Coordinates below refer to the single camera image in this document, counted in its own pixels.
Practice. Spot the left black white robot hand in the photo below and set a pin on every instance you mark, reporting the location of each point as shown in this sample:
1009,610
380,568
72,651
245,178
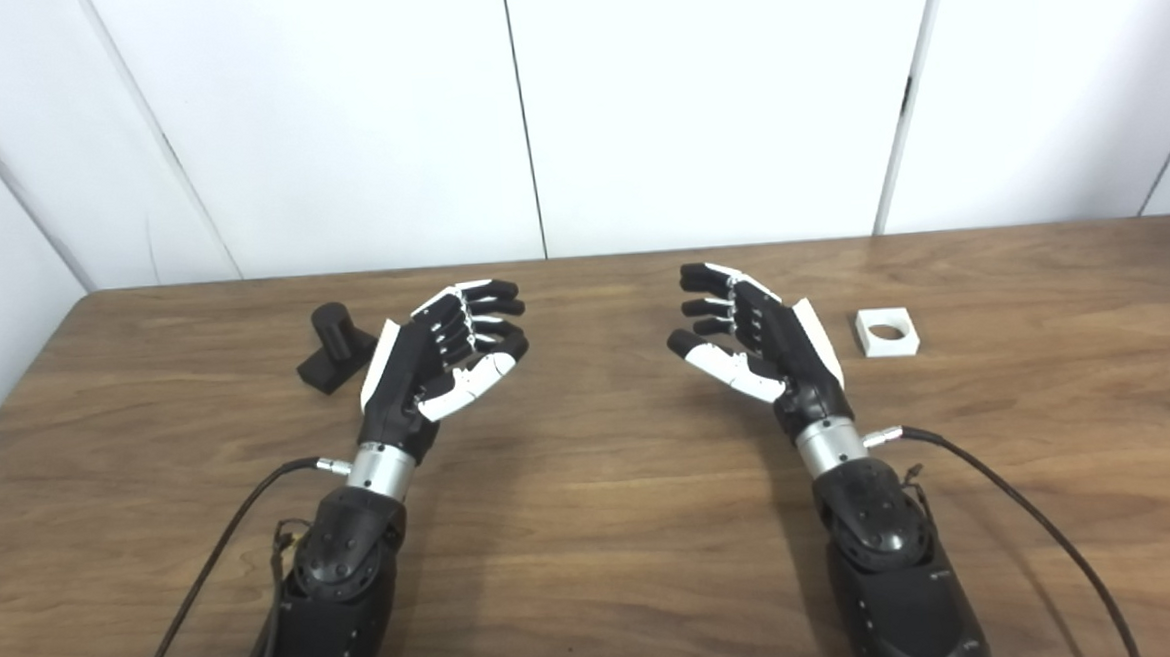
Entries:
402,378

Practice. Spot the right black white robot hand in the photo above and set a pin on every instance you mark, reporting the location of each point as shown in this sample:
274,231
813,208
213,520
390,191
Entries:
797,357

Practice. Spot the black peg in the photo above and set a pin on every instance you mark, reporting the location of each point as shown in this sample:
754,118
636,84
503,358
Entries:
331,357

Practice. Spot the white square piece with hole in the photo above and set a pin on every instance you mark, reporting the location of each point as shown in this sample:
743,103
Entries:
891,344

